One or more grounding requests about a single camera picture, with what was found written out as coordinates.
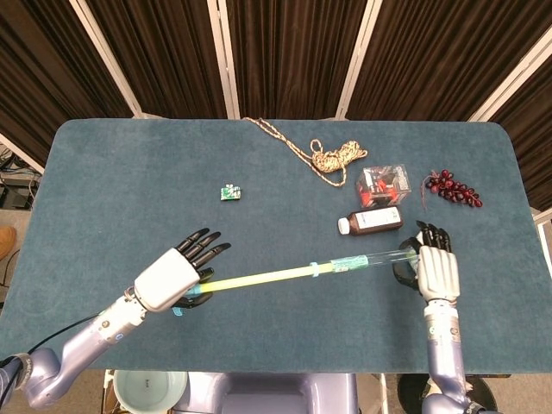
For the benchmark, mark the dark red plastic grape bunch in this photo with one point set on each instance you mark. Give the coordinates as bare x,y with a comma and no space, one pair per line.
453,190

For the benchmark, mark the green camouflage toy tank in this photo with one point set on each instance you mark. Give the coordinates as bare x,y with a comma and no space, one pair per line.
230,192

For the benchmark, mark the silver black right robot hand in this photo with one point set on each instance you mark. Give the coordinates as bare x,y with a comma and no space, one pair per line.
437,271

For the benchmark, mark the blue felt table cover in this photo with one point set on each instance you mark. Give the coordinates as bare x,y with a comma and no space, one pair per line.
276,323

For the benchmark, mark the purple silver left robot arm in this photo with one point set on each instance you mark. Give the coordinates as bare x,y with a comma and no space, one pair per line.
77,340

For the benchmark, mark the brown curtain screen panel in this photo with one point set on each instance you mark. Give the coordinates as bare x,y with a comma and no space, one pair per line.
164,52
293,52
535,129
431,56
52,64

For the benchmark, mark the purple silver right robot arm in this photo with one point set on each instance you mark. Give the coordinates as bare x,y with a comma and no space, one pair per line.
444,345

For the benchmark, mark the pale round basin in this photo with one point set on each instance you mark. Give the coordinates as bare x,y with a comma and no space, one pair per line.
146,388

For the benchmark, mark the brown bottle with white cap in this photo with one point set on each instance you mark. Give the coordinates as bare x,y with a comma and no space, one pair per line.
375,220

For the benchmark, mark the black electronics box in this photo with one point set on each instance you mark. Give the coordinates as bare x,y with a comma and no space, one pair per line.
13,196

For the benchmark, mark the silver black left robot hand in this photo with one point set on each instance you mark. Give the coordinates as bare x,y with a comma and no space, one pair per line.
166,278

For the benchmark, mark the clear box with black-red items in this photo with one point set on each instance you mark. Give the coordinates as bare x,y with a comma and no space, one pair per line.
381,185

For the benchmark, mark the black round base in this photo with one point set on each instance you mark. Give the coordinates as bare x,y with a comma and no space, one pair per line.
414,394

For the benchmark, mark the purple robot torso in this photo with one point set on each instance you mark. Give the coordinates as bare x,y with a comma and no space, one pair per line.
267,392

